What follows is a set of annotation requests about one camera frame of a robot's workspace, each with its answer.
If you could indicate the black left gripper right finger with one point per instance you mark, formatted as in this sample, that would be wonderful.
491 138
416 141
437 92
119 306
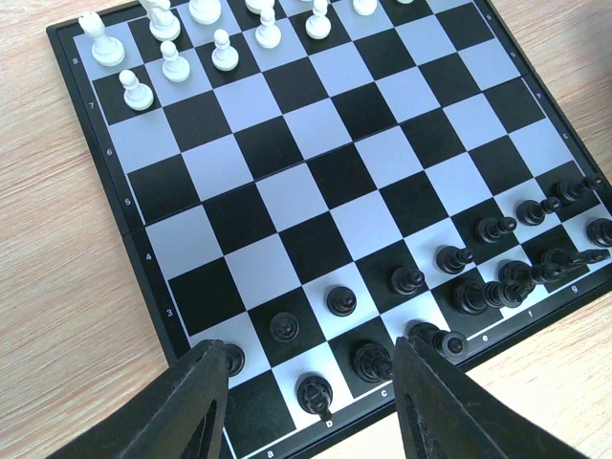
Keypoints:
443 413

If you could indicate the black bishop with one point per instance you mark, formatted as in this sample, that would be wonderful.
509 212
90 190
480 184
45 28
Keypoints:
371 362
528 276

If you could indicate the white chess piece row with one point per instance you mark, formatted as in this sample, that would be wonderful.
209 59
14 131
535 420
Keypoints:
306 64

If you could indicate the black chess pawn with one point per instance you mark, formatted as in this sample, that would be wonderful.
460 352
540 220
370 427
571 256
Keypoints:
235 359
599 232
491 230

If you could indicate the black king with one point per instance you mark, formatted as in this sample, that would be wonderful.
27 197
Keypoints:
474 298

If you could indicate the black and grey chessboard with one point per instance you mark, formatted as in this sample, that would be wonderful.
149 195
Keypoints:
226 229

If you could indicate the black knight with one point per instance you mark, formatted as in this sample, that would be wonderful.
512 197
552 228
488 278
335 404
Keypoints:
571 260
315 395

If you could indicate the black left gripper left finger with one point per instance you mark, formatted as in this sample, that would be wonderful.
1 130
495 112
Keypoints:
179 415

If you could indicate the black chess piece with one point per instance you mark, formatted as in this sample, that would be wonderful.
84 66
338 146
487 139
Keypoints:
284 327
341 301
453 260
452 345
407 281

